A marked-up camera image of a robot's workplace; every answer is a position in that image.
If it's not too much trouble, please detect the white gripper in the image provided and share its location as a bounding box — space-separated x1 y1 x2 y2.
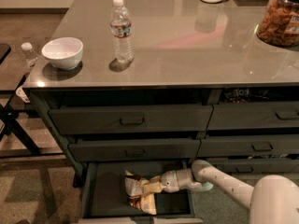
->
143 171 179 193

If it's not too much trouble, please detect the brown sea salt chip bag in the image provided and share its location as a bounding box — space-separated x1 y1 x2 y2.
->
124 171 157 215

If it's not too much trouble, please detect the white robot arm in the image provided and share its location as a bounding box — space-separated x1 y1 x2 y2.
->
153 160 299 224

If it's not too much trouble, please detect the middle left grey drawer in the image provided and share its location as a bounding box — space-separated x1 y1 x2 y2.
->
68 138 200 161

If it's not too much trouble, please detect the open bottom left drawer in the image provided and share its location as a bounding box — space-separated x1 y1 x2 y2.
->
78 160 203 224

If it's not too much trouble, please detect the top left grey drawer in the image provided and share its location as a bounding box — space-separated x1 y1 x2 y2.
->
49 105 212 134

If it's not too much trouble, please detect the bottom right grey drawer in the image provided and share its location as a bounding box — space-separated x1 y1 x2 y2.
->
209 159 299 174

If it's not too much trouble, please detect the middle right grey drawer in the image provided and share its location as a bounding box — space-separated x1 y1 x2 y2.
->
197 134 299 158

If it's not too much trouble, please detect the dark snack bag in drawer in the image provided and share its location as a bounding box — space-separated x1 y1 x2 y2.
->
222 88 269 104

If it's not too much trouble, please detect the white ceramic bowl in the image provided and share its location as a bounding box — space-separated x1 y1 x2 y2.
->
42 37 83 70

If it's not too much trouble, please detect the clear plastic water bottle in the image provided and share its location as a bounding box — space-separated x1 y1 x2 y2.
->
110 0 134 63

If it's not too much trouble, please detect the small bottle with white cap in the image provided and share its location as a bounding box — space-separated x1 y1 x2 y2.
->
21 42 39 68

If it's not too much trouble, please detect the clear snack jar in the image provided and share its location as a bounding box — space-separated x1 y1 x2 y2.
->
256 0 299 48

